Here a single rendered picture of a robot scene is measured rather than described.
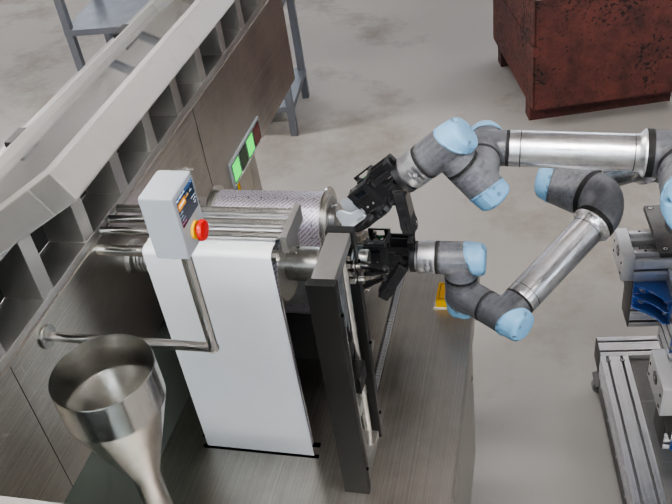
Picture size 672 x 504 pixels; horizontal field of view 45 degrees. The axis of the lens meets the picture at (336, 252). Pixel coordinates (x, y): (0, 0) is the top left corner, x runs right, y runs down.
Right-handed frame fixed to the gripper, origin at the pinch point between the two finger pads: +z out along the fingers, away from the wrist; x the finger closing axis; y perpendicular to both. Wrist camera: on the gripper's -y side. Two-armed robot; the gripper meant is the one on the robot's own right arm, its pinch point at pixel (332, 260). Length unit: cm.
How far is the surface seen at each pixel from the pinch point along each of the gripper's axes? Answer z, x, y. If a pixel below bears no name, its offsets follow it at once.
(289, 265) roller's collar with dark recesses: -2.9, 33.8, 26.1
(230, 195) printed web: 18.4, 6.3, 22.2
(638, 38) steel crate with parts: -91, -264, -65
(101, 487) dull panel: 30, 64, -4
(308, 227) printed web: 0.1, 11.9, 18.4
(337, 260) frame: -15, 43, 35
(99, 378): 13, 74, 37
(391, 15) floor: 62, -411, -108
